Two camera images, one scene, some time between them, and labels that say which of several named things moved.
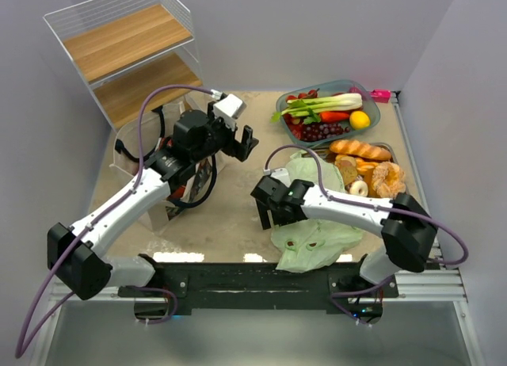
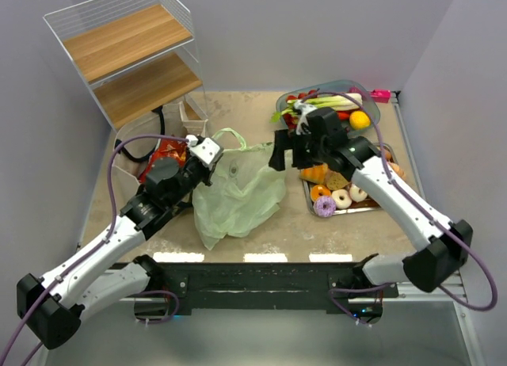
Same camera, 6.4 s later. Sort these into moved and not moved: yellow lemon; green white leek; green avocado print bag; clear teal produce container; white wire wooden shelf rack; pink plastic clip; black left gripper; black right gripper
Moved: black right gripper; green avocado print bag; black left gripper
Not moved: yellow lemon; pink plastic clip; clear teal produce container; white wire wooden shelf rack; green white leek
